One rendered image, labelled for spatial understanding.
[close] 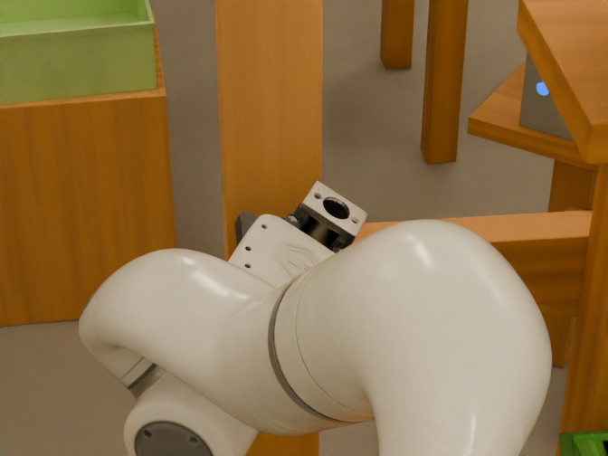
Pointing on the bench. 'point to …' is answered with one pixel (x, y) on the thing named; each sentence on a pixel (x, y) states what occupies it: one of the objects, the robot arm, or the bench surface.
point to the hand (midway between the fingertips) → (321, 231)
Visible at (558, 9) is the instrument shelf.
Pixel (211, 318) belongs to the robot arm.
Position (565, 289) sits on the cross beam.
